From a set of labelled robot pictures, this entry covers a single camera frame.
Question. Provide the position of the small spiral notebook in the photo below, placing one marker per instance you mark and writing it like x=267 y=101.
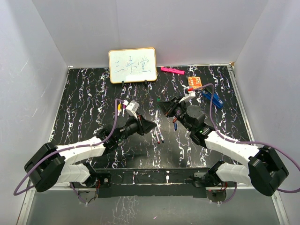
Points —
x=194 y=82

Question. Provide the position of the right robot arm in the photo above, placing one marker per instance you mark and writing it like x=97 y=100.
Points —
x=258 y=166

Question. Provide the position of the black base bar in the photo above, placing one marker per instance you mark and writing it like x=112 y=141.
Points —
x=161 y=182

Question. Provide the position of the white pen red end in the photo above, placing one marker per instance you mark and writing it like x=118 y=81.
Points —
x=157 y=137

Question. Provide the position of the white pen blue end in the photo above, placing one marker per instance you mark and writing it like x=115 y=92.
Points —
x=160 y=134

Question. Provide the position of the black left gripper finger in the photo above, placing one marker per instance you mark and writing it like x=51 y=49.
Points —
x=147 y=133
x=147 y=125

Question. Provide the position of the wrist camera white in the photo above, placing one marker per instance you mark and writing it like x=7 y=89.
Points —
x=131 y=108
x=189 y=94

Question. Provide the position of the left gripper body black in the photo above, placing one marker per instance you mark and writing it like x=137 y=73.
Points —
x=133 y=126

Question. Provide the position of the white pen green end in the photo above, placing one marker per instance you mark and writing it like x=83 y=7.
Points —
x=156 y=118

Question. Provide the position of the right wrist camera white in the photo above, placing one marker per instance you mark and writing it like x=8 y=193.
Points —
x=189 y=94

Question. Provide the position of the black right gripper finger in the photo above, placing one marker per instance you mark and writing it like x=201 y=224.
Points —
x=163 y=105
x=172 y=111

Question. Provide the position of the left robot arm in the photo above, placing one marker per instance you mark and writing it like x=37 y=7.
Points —
x=68 y=163

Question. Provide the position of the aluminium frame rail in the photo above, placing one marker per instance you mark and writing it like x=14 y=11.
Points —
x=220 y=176

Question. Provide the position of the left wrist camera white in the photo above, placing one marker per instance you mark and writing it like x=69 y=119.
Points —
x=131 y=108

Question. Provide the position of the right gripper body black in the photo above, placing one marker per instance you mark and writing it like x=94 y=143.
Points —
x=180 y=115

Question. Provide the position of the whiteboard with yellow frame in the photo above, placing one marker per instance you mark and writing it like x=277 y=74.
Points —
x=132 y=65

